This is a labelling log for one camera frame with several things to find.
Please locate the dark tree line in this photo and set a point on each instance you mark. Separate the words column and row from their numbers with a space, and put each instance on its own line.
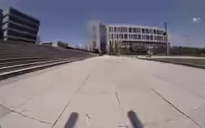
column 193, row 50

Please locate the pale concrete slab plaza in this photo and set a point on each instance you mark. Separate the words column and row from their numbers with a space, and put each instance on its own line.
column 103, row 83

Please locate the dark banded building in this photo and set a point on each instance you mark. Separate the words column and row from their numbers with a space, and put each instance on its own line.
column 18, row 26

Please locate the low distant building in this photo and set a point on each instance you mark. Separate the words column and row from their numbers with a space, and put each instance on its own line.
column 55, row 44

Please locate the white multi-storey building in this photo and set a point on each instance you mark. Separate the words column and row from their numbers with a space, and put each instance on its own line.
column 133, row 38

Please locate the robot's own part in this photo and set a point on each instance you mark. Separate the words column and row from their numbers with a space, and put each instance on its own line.
column 135, row 119
column 71, row 120

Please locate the tall pole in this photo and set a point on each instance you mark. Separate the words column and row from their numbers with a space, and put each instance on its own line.
column 166, row 38

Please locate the wide grey stone steps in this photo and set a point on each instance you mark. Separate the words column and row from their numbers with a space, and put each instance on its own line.
column 20, row 60

